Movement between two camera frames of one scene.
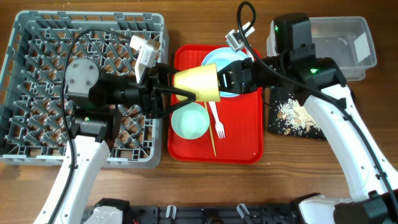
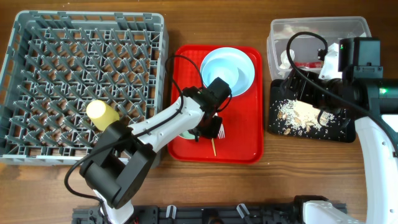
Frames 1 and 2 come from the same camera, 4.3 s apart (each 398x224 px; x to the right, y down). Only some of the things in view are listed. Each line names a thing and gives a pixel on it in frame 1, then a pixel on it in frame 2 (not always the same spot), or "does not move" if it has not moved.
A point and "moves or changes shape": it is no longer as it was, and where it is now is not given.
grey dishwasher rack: x=32 y=120 does not move
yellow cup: x=202 y=81 moves or changes shape
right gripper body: x=248 y=73 to x=313 y=95
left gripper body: x=143 y=89 to x=211 y=129
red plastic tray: x=236 y=130 does not move
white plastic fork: x=219 y=126 does not move
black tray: x=288 y=117 does not move
